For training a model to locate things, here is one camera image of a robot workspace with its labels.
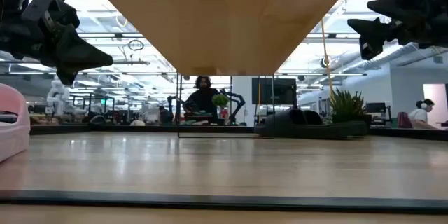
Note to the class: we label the white humanoid robot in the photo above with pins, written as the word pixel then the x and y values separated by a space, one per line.
pixel 57 94

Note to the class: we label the person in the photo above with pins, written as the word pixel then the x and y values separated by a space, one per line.
pixel 165 115
pixel 203 99
pixel 420 115

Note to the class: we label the black television screen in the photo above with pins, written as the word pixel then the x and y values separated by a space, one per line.
pixel 280 91

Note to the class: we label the wooden shelf with black frame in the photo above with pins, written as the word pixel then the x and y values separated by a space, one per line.
pixel 224 24

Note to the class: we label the trailing variegated vine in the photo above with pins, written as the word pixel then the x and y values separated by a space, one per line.
pixel 327 119

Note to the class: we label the green board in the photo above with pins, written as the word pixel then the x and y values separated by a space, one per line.
pixel 394 123

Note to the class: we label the ribbed silver ceiling duct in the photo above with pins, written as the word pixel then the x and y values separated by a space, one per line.
pixel 381 57

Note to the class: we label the black background rig frame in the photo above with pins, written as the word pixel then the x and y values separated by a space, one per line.
pixel 90 95

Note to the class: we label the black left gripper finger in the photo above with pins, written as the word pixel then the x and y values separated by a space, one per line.
pixel 78 57
pixel 56 10

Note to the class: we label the small green plant, red pot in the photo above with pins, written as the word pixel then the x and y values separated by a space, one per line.
pixel 220 100

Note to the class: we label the maroon chair back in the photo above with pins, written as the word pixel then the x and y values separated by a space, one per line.
pixel 404 120

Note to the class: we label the spiky plant in black pot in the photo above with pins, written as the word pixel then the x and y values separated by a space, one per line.
pixel 344 105

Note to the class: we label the black background robot arm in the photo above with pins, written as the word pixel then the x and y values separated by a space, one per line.
pixel 239 103
pixel 171 106

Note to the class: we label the black computer monitor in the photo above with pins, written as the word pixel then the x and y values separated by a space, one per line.
pixel 375 108

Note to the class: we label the pink slide sandal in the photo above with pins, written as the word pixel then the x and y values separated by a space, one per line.
pixel 14 136

